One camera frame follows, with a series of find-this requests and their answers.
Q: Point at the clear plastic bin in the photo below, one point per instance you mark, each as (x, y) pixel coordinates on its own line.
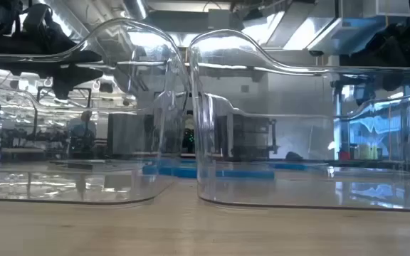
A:
(297, 192)
(66, 185)

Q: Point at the blue jewel case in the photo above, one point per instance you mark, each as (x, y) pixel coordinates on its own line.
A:
(190, 173)

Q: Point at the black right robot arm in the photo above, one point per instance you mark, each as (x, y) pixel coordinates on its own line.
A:
(404, 46)

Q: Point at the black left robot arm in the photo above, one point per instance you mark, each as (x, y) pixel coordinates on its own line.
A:
(5, 44)

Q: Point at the person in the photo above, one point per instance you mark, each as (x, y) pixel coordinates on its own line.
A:
(82, 131)

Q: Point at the dark cabinet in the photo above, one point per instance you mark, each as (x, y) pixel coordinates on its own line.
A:
(125, 135)

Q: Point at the black machine with green lights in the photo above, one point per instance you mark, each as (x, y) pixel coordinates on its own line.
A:
(188, 140)

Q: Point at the grey equipment rack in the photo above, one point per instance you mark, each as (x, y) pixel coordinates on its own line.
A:
(251, 137)

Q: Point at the red container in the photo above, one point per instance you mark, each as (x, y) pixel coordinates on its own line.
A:
(344, 156)

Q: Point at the yellow-green container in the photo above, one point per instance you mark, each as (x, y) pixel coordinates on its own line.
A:
(367, 152)

